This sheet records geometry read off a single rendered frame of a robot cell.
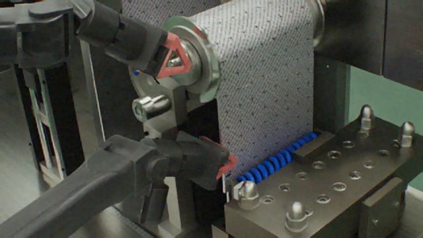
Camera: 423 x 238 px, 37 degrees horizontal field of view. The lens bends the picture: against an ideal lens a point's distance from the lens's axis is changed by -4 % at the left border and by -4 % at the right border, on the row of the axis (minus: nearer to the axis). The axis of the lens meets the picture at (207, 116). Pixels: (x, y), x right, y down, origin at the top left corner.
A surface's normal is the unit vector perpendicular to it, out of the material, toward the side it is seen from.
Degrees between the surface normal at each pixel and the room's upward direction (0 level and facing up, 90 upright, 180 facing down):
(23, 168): 0
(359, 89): 0
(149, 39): 50
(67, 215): 91
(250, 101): 90
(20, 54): 11
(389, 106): 0
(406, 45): 90
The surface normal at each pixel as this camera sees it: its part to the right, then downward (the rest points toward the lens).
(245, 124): 0.67, 0.33
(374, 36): -0.74, 0.38
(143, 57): -0.62, -0.26
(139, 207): -0.46, 0.07
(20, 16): 0.09, -0.81
